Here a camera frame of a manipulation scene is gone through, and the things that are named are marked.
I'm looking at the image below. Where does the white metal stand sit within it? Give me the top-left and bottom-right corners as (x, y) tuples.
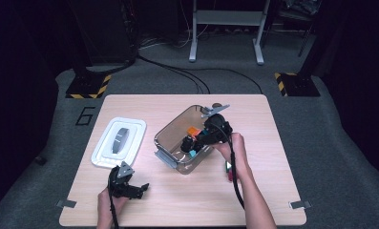
(188, 0), (272, 66)

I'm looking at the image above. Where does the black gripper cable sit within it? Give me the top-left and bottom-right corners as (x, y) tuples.
(209, 120), (246, 211)
(108, 177), (120, 229)

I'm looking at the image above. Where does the person's right hand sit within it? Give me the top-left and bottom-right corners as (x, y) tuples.
(210, 132), (254, 181)

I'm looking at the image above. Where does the black yellow striped stand base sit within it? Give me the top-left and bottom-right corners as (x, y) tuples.
(65, 73), (113, 99)
(274, 72), (321, 97)

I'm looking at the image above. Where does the person's left hand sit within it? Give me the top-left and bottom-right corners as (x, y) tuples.
(96, 187), (128, 224)

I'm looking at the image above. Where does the black floor tape marking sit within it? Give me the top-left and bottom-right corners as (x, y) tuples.
(74, 106), (96, 127)

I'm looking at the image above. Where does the grey tape strip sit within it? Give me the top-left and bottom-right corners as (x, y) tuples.
(56, 199), (77, 209)
(288, 199), (312, 210)

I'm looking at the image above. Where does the dark cluttered cart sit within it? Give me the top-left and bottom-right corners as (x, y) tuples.
(272, 0), (324, 58)

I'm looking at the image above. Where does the black toy block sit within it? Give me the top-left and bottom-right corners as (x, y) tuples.
(180, 135), (196, 154)

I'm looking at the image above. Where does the white lid with grey handle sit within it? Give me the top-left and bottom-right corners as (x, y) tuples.
(91, 116), (147, 169)

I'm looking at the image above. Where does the black equipment rack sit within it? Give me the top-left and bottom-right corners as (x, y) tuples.
(70, 0), (138, 66)

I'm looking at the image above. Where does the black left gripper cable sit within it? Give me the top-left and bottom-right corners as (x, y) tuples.
(108, 177), (120, 229)

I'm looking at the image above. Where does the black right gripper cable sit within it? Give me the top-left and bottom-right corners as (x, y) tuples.
(209, 120), (246, 211)

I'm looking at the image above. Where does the transparent brown storage box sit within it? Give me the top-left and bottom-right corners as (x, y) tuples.
(153, 104), (226, 176)

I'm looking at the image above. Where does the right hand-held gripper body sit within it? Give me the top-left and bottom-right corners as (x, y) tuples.
(200, 103), (235, 146)

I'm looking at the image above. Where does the dark curtain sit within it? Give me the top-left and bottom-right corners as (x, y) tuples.
(307, 0), (379, 192)
(0, 0), (71, 214)

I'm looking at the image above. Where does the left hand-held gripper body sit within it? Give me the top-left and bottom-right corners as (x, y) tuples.
(108, 160), (144, 200)

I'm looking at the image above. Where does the black floor cable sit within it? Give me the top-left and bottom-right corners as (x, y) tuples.
(183, 67), (263, 95)
(136, 54), (211, 95)

